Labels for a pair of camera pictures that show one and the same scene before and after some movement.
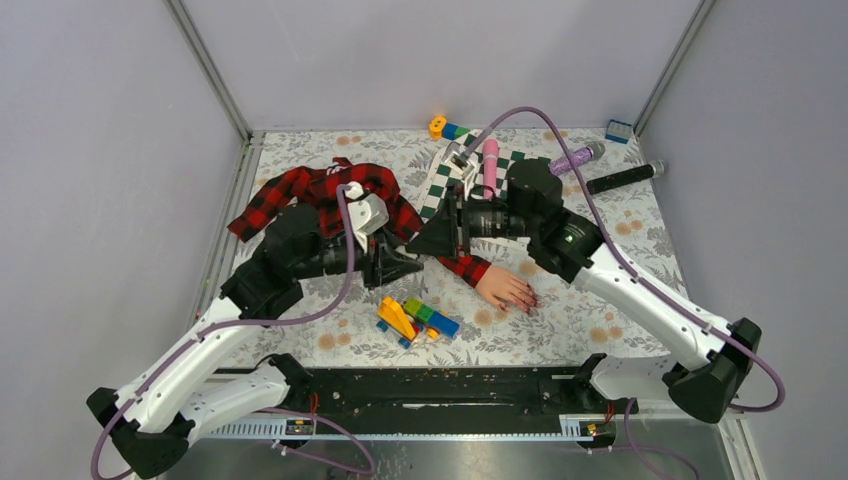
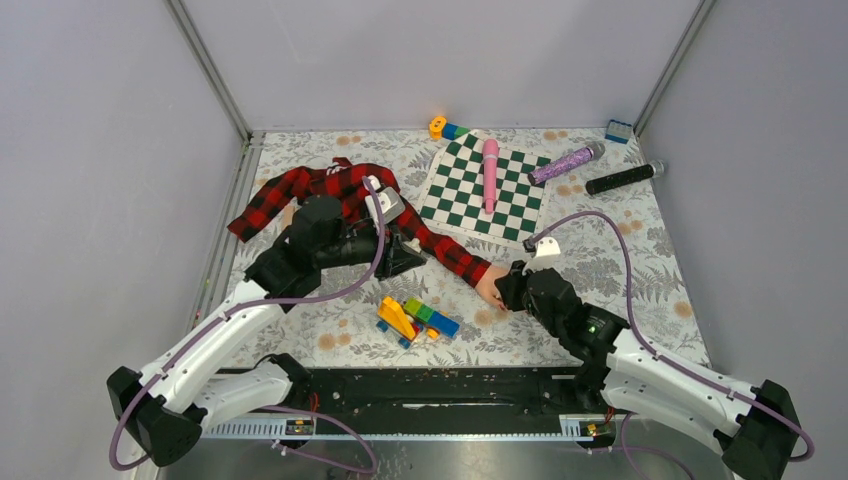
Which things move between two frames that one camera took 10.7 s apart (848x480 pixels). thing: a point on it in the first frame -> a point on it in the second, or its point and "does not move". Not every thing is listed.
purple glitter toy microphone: (592, 152) does not move
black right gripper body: (453, 196) -> (517, 294)
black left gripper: (381, 269) does not move
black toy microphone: (626, 177) does not move
